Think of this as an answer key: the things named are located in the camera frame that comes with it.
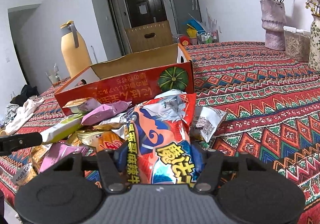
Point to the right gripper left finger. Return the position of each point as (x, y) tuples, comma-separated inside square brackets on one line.
[(112, 166)]

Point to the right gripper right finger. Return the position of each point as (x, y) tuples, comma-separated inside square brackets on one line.
[(208, 164)]

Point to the red blue snack bag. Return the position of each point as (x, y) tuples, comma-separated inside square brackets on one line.
[(159, 146)]

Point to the pink snack packet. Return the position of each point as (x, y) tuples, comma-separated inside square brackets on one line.
[(105, 111)]

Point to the green white nut bar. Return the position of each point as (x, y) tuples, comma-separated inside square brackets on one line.
[(63, 129)]

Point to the white cotton glove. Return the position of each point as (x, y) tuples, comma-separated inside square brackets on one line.
[(23, 114)]

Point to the orange snack packet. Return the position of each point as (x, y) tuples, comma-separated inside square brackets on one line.
[(100, 140)]

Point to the black folding chair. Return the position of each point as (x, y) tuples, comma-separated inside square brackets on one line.
[(26, 92)]

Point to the white silver snack packet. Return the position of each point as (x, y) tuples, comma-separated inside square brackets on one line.
[(206, 121)]

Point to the small jelly cup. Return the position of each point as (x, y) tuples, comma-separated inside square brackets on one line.
[(82, 106)]

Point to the glass cup with drink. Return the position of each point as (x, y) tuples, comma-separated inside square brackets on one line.
[(53, 75)]

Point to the patterned red tablecloth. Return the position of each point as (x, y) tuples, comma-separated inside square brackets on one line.
[(272, 106)]

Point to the red cardboard snack box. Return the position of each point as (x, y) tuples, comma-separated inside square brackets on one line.
[(136, 77)]

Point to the yellow thermos jug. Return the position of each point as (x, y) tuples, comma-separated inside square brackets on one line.
[(74, 49)]

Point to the brown cardboard box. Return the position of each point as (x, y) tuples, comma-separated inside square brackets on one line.
[(149, 36)]

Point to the floral slim vase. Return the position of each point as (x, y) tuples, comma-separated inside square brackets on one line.
[(314, 55)]

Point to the pink ceramic vase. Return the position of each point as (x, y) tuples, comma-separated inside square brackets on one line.
[(273, 21)]

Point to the dark entrance door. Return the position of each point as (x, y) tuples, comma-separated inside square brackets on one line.
[(144, 12)]

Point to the grey refrigerator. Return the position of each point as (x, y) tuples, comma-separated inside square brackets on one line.
[(184, 10)]

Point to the wire basket cart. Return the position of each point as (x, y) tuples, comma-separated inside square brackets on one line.
[(207, 37)]

